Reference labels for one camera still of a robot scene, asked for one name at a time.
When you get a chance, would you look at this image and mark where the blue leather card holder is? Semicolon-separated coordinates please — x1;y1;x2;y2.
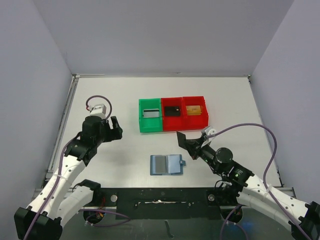
150;154;186;176

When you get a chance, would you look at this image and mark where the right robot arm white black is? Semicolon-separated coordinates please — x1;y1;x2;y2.
177;134;320;240

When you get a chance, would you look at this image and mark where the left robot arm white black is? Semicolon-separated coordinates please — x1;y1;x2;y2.
14;116;123;240

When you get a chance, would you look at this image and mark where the gold card in red bin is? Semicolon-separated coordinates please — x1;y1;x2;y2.
186;105;202;116

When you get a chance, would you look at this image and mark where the silver card in green bin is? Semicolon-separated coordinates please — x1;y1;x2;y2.
142;108;160;119

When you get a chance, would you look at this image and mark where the black card in red bin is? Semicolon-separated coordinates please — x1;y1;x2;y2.
164;106;181;117

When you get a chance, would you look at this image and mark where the right red plastic bin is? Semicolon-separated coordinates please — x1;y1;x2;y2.
182;96;209;130

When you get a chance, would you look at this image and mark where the red plastic bin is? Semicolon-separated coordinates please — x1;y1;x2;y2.
182;96;209;130
161;97;186;132

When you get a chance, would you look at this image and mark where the green plastic bin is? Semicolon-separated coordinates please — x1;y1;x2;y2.
138;98;163;133

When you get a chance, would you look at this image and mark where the middle red plastic bin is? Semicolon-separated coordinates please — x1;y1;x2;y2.
161;97;186;132

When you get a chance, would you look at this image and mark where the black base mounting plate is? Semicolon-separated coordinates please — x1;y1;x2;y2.
86;187;238;220

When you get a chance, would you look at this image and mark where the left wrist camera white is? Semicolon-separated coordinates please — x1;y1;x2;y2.
89;104;107;119

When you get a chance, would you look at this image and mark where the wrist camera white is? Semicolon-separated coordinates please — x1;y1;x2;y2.
89;104;107;119
201;126;217;148

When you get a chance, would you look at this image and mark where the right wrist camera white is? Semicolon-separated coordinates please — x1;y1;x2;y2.
201;126;217;148

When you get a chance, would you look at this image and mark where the aluminium rail left edge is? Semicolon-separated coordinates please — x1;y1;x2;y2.
44;74;80;182

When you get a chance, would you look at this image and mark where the aluminium rail front right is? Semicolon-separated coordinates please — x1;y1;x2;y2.
271;187;297;199

